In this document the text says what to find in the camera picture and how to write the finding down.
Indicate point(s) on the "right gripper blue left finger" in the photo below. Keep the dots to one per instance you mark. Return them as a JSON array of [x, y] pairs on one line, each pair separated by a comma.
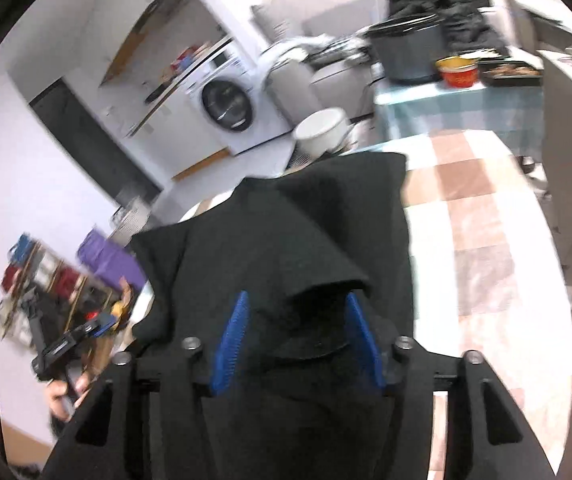
[[228, 351]]

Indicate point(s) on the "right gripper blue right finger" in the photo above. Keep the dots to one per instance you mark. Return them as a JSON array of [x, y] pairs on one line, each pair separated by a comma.
[[363, 341]]

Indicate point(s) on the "black knit sweater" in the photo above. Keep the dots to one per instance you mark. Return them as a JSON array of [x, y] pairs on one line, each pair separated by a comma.
[[299, 406]]

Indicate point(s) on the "black clothes pile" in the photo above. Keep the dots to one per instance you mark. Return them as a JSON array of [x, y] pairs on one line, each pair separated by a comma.
[[466, 28]]

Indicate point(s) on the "person's left hand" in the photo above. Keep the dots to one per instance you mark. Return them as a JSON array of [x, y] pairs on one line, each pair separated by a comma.
[[65, 393]]

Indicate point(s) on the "shoe rack with shoes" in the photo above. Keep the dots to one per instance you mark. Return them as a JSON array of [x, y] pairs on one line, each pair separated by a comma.
[[42, 295]]

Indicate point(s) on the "purple bag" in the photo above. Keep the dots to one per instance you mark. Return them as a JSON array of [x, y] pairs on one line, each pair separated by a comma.
[[110, 262]]

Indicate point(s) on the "checkered bed blanket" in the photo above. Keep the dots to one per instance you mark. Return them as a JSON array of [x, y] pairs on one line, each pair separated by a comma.
[[482, 387]]

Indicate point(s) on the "woven laundry basket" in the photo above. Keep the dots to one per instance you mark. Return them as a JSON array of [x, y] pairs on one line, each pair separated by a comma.
[[129, 220]]

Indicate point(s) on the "grey sofa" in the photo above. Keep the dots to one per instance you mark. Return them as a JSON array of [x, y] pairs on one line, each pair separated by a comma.
[[321, 62]]

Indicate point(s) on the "white washing machine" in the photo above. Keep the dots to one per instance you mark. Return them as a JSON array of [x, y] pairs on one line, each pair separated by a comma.
[[226, 91]]

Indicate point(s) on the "red round food tin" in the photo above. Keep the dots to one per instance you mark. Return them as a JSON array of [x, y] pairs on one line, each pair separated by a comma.
[[458, 72]]

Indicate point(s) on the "black rice cooker pot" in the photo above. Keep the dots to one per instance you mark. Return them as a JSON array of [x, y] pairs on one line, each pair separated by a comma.
[[409, 47]]

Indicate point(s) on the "black food tray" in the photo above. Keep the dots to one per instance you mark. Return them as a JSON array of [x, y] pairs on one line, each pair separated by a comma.
[[509, 73]]

